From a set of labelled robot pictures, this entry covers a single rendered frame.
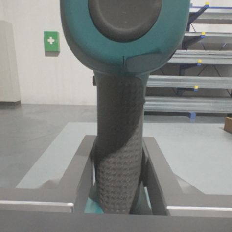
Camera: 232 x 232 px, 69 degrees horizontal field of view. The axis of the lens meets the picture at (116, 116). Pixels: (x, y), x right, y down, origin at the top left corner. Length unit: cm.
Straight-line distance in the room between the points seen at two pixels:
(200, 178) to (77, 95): 454
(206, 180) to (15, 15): 542
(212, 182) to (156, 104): 327
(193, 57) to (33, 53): 392
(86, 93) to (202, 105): 289
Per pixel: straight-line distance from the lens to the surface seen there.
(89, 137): 16
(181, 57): 398
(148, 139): 16
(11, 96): 520
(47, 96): 513
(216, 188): 48
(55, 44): 485
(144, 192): 17
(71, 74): 486
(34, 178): 48
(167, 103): 379
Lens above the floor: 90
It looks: 14 degrees down
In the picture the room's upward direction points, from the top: 1 degrees clockwise
